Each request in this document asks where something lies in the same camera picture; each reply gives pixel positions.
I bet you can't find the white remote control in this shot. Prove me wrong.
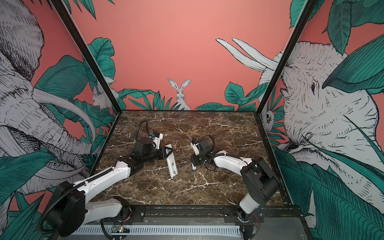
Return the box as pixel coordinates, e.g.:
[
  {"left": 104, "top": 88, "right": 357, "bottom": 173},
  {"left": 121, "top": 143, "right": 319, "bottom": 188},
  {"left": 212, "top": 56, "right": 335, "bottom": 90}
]
[{"left": 166, "top": 144, "right": 178, "bottom": 178}]

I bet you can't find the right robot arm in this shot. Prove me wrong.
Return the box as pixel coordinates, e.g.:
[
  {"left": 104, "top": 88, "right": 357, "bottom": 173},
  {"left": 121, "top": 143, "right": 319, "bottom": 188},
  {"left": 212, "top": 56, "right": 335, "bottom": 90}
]
[{"left": 191, "top": 135, "right": 282, "bottom": 222}]

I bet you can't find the white ventilated strip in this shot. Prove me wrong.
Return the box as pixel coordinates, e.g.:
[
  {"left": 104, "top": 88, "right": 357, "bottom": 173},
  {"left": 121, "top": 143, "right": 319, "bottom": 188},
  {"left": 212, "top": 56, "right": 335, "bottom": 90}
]
[{"left": 70, "top": 224, "right": 242, "bottom": 236}]

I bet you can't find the small circuit board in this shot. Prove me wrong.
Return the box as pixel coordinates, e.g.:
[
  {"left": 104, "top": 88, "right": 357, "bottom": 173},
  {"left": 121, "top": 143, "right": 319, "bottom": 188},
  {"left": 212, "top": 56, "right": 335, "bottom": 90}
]
[{"left": 111, "top": 225, "right": 131, "bottom": 235}]

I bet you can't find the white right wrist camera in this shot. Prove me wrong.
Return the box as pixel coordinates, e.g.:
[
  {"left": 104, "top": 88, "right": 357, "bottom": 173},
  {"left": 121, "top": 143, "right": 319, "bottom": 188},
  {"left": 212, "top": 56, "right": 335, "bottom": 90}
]
[{"left": 191, "top": 137, "right": 200, "bottom": 156}]

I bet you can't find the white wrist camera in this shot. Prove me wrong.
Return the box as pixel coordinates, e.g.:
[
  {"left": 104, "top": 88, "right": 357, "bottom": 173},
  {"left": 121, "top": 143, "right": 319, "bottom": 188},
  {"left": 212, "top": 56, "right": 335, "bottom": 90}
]
[
  {"left": 151, "top": 132, "right": 164, "bottom": 150},
  {"left": 191, "top": 137, "right": 200, "bottom": 156}
]

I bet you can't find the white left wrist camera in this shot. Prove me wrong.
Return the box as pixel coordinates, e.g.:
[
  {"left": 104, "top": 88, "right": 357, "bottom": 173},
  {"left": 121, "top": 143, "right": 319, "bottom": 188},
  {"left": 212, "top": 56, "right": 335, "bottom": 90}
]
[{"left": 151, "top": 132, "right": 164, "bottom": 150}]

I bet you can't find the black front mounting rail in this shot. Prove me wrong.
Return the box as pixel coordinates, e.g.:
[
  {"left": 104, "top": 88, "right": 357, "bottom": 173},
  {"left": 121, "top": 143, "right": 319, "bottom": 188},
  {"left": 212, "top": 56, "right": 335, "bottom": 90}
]
[{"left": 106, "top": 205, "right": 303, "bottom": 224}]

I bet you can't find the black left frame post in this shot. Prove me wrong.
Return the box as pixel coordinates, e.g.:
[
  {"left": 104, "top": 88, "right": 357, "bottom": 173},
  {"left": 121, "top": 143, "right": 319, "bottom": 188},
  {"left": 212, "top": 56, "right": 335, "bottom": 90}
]
[{"left": 51, "top": 0, "right": 122, "bottom": 115}]

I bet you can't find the black frame post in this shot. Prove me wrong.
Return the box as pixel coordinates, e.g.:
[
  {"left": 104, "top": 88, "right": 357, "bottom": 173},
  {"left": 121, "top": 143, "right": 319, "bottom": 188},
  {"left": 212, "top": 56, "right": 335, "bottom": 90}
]
[
  {"left": 51, "top": 0, "right": 122, "bottom": 115},
  {"left": 256, "top": 0, "right": 318, "bottom": 116}
]

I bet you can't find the black right frame post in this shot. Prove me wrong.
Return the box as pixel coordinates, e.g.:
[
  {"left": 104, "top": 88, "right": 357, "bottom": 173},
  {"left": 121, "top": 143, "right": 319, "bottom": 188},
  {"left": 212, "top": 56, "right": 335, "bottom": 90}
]
[{"left": 256, "top": 0, "right": 318, "bottom": 116}]

